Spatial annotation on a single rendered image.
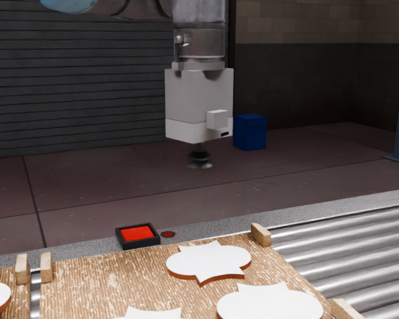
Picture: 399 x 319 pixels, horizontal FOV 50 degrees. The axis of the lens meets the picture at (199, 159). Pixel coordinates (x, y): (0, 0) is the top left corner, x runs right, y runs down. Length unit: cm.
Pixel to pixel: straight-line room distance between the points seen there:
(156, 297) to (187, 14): 41
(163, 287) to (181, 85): 31
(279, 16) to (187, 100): 584
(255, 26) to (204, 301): 568
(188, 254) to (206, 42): 37
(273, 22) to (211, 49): 576
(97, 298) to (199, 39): 41
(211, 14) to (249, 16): 555
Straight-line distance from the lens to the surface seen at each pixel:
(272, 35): 636
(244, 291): 68
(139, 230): 91
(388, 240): 97
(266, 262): 78
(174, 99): 64
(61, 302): 70
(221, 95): 65
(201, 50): 62
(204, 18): 62
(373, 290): 78
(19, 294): 74
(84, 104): 537
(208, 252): 78
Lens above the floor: 131
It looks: 16 degrees down
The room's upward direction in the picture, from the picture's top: straight up
